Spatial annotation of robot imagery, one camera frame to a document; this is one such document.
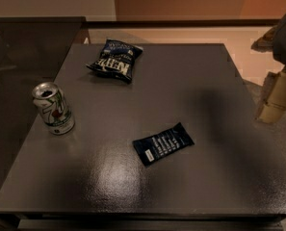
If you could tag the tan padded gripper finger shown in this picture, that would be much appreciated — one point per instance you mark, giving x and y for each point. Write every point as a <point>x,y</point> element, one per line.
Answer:
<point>272,104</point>
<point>264,43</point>

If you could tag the dark blue rxbar wrapper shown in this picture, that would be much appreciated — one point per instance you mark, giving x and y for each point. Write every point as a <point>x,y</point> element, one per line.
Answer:
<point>159,146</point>

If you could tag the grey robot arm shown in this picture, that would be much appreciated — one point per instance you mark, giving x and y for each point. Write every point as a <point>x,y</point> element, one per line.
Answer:
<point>279,42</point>

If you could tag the dark blue kettle chips bag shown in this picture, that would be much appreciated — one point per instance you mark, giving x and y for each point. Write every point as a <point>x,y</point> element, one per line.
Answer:
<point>116,60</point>

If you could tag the white 7up soda can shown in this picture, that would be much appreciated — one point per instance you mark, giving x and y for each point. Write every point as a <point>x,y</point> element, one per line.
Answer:
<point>53,108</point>

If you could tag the dark side table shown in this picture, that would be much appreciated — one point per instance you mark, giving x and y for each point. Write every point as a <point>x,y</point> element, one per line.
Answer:
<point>32,51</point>

